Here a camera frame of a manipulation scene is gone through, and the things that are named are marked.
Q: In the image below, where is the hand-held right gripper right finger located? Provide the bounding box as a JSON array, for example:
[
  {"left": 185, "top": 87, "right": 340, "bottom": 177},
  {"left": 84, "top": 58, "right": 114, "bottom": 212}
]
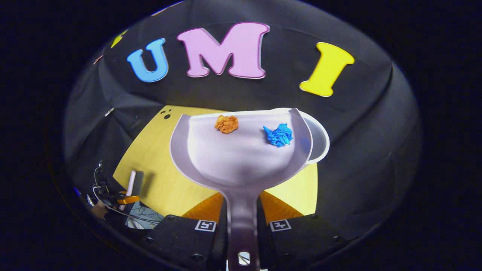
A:
[{"left": 257, "top": 190, "right": 351, "bottom": 270}]

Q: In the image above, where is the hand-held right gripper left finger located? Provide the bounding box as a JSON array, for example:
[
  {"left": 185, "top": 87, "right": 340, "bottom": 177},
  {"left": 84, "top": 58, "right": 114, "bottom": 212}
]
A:
[{"left": 141, "top": 192, "right": 228, "bottom": 271}]

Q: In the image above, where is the pink small broom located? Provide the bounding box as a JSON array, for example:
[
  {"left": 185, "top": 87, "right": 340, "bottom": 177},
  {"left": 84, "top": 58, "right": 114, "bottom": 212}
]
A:
[{"left": 126, "top": 170, "right": 137, "bottom": 199}]

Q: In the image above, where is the white ribbed garbage bin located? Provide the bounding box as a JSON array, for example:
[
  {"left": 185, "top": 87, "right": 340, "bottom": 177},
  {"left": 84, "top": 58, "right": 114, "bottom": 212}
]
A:
[{"left": 271, "top": 108, "right": 331, "bottom": 165}]

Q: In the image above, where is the pink dustpan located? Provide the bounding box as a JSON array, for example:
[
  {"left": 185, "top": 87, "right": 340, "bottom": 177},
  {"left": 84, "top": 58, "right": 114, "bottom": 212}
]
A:
[{"left": 169, "top": 108, "right": 314, "bottom": 271}]

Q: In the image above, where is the blue paper trash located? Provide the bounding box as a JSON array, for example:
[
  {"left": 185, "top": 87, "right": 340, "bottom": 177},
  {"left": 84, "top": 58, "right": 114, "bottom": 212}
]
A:
[{"left": 263, "top": 123, "right": 293, "bottom": 148}]

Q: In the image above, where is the orange paper trash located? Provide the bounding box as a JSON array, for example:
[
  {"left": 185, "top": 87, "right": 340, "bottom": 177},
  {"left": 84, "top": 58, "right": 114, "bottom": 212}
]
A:
[{"left": 215, "top": 115, "right": 239, "bottom": 134}]

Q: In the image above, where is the wooden desktop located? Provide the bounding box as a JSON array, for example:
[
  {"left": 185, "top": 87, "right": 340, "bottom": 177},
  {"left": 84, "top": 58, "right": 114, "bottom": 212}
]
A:
[{"left": 113, "top": 105, "right": 319, "bottom": 226}]

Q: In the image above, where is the white cable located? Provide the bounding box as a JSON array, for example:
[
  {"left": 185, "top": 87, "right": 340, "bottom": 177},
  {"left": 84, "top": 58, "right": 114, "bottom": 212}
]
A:
[{"left": 93, "top": 167, "right": 163, "bottom": 224}]

